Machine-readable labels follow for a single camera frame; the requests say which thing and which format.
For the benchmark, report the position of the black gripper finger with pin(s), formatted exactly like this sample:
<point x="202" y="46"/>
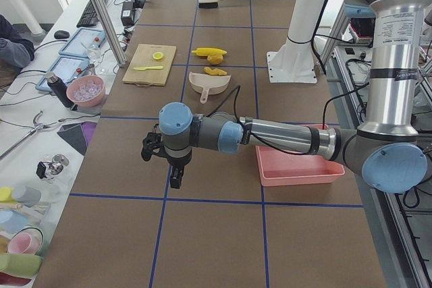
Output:
<point x="176" y="177"/>

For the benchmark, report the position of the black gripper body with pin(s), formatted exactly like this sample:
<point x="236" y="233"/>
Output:
<point x="176" y="164"/>

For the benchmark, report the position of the beige plastic dustpan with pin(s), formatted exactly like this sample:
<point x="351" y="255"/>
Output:
<point x="206" y="85"/>

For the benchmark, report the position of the beige hand brush black bristles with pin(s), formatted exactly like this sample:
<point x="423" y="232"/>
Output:
<point x="208" y="4"/>

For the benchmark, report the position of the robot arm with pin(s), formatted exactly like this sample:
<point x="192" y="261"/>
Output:
<point x="382" y="150"/>

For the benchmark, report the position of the pink plastic bin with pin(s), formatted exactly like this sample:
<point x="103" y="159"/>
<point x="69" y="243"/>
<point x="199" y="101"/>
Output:
<point x="279" y="168"/>

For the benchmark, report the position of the purple cloth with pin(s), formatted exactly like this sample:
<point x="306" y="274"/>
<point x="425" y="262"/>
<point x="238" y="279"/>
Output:
<point x="88" y="130"/>

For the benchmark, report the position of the yellow plastic knife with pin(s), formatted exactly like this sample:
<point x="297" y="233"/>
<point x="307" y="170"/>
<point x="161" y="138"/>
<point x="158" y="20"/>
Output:
<point x="145" y="68"/>

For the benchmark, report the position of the dark grey cloth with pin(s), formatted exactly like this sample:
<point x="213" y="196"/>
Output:
<point x="73" y="134"/>

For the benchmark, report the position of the bamboo cutting board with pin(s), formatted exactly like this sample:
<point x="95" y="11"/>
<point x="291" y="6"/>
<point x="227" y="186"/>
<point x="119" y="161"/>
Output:
<point x="143" y="57"/>

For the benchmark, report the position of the pink bowl with clear pieces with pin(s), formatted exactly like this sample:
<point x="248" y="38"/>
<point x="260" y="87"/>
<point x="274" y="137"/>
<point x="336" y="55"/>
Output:
<point x="87" y="91"/>

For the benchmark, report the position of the yellow toy lemon slices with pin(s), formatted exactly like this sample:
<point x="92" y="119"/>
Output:
<point x="158" y="55"/>

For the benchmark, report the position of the toy ginger root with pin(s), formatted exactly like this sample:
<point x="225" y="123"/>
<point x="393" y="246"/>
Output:
<point x="214" y="71"/>

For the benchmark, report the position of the yellow toy corn cob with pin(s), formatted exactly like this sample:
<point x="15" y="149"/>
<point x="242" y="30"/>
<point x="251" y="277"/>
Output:
<point x="208" y="51"/>

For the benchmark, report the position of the small glass bottle black clip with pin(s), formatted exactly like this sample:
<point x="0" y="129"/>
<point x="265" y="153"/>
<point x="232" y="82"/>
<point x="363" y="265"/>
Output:
<point x="49" y="168"/>

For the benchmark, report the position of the blue tablet lower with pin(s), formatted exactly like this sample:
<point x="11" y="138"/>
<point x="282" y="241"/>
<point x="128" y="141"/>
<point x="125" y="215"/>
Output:
<point x="65" y="67"/>

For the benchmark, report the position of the blue tablet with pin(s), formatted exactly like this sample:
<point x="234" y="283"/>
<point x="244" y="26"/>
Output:
<point x="65" y="67"/>
<point x="78" y="43"/>

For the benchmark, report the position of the metal tongs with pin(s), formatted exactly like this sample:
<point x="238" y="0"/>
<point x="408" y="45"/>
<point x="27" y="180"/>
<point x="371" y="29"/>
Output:
<point x="37" y="127"/>

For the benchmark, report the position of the black water bottle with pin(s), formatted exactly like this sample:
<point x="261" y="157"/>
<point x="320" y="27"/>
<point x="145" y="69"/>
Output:
<point x="57" y="85"/>

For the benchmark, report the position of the blue tablet upper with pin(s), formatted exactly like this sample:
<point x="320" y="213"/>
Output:
<point x="78" y="43"/>

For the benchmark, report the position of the black power adapter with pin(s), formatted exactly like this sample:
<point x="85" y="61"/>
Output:
<point x="128" y="13"/>

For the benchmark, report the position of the grey cup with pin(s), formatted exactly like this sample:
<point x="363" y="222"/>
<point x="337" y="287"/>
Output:
<point x="26" y="195"/>

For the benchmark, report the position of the black keyboard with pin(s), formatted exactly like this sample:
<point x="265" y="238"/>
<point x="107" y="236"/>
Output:
<point x="89" y="17"/>

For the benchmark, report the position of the black computer mouse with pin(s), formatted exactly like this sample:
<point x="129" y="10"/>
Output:
<point x="61" y="34"/>

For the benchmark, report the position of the yellow cup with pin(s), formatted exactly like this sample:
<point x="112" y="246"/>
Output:
<point x="6" y="194"/>

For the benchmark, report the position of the pink cup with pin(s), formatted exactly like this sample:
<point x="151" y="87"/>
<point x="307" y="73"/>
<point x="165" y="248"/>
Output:
<point x="28" y="241"/>

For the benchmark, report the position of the light blue cup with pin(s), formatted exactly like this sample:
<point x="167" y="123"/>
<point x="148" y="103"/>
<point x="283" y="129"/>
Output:
<point x="12" y="221"/>

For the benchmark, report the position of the person's arm dark sleeve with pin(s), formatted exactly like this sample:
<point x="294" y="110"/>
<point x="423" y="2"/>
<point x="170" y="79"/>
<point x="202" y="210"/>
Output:
<point x="15" y="50"/>

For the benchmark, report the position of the green cup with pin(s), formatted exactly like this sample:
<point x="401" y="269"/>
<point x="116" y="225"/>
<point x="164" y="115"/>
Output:
<point x="21" y="265"/>

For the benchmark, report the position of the aluminium frame post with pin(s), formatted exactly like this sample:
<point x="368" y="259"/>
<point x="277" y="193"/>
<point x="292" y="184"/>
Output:
<point x="111" y="36"/>

